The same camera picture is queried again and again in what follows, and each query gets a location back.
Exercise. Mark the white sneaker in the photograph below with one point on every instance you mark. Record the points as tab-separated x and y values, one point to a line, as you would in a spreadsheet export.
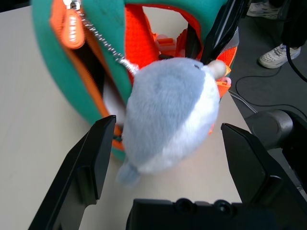
275	56
263	9

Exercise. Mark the orange and teal backpack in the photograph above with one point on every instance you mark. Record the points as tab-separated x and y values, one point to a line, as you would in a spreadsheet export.
60	72

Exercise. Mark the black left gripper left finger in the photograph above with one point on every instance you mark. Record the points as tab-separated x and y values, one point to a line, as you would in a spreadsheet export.
88	155

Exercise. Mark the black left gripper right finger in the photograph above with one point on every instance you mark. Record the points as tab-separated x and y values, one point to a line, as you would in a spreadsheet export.
249	167

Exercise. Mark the black trouser leg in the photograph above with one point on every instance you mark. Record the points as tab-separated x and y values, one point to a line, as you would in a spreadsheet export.
295	24

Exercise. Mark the grey right robot leg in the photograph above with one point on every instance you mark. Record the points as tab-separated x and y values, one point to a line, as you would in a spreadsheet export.
268	127

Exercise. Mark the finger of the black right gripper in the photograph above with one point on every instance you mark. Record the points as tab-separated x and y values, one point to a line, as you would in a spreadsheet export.
193	43
225	26

